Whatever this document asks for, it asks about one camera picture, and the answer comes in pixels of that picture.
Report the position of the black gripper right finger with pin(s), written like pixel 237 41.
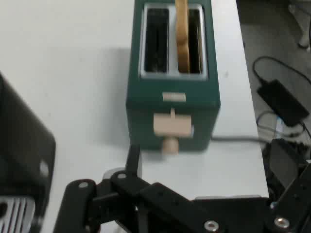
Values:
pixel 295 194

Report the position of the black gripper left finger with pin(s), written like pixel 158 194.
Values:
pixel 126 194

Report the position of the black equipment base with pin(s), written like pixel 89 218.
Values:
pixel 283 162

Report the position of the beige toaster knob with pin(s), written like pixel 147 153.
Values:
pixel 170 146

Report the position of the beige toaster lever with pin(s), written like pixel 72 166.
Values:
pixel 172 126

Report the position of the black power adapter brick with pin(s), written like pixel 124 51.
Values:
pixel 281 102

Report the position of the black box with silver grille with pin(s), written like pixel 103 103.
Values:
pixel 22 145

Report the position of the dark green two-slot toaster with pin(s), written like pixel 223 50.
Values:
pixel 170 87

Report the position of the brown toast slice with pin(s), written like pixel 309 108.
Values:
pixel 182 36

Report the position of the white chair leg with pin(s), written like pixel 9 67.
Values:
pixel 301 21

